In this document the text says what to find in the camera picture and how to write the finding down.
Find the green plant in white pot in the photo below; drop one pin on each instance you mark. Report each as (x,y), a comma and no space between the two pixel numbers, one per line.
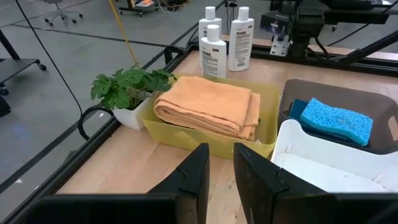
(124,87)

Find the grey office chair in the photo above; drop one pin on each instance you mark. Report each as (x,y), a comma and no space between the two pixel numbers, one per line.
(60,12)

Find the grey translucent plastic bin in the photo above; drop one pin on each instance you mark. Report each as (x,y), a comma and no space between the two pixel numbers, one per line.
(335,90)

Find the yellow translucent plastic bin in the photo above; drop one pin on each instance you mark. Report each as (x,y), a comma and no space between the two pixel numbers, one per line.
(186,140)

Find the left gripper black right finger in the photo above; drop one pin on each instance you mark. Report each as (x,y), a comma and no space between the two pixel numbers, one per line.
(264,199)

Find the low wheeled cart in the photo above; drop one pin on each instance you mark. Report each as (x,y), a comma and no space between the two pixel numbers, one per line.
(136,11)

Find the black rolling shelf cart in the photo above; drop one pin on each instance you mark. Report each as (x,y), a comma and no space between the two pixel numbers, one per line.
(15,67)

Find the orange towel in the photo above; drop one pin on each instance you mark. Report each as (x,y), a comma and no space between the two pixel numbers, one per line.
(205,99)

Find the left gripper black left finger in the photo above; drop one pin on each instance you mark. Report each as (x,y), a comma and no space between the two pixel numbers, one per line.
(186,193)

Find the white lotion bottle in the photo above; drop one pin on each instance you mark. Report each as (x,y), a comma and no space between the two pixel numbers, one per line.
(213,53)
(241,40)
(203,25)

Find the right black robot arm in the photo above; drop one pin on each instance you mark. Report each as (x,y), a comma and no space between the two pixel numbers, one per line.
(306,25)

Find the white plastic bin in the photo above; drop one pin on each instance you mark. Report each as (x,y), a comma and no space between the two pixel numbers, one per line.
(311,149)

